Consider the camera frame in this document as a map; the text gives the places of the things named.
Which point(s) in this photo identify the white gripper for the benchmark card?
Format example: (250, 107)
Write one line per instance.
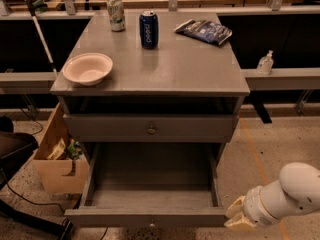
(256, 206)

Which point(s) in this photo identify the grey drawer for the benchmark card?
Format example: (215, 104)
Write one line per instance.
(134, 128)
(140, 185)

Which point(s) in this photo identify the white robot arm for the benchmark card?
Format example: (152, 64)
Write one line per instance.
(296, 192)

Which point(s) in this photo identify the grey wooden drawer cabinet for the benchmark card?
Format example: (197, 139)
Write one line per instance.
(181, 77)

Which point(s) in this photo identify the grey top drawer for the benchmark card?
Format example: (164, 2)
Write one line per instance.
(134, 128)

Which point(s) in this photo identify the clear hand sanitizer bottle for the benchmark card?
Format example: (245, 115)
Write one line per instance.
(265, 64)

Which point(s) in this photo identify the green snack package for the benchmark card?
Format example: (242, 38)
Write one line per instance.
(74, 150)

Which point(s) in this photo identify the cardboard box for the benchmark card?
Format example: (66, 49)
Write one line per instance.
(62, 176)

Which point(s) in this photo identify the blue chip bag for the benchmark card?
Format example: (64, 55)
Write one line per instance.
(204, 30)

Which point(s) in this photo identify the yellow snack package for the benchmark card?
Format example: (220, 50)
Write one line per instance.
(58, 150)

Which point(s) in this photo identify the blue pepsi can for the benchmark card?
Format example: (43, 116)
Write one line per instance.
(149, 32)

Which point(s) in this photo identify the black chair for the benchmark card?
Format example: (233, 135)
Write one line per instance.
(15, 149)

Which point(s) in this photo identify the green white soda can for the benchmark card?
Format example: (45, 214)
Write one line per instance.
(116, 15)

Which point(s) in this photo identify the white pole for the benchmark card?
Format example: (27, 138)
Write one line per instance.
(32, 12)

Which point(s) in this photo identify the grey metal rail frame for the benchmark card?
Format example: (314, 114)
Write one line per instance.
(306, 78)

